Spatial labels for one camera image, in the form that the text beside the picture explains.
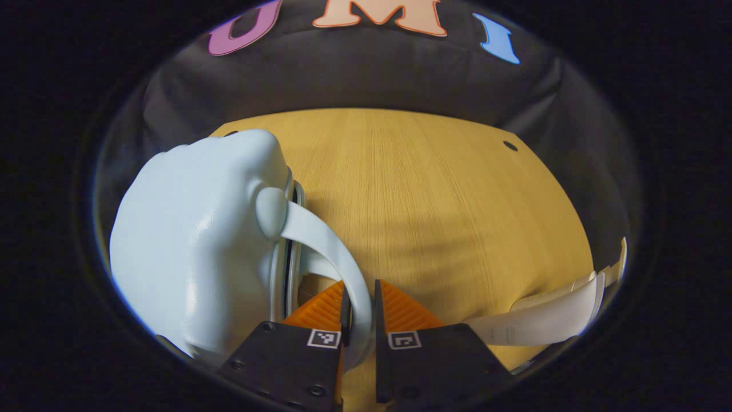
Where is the black backdrop cloth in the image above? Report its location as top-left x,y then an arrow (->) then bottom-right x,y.
94,0 -> 641,270

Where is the light blue suitcase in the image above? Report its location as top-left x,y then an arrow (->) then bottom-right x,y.
109,129 -> 373,373

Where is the slim white capped skin care tube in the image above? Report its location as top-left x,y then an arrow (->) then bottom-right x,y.
509,237 -> 628,312

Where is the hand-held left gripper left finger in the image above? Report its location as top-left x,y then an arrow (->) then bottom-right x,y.
216,280 -> 351,412

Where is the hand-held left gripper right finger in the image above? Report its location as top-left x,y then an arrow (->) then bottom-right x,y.
375,279 -> 512,412

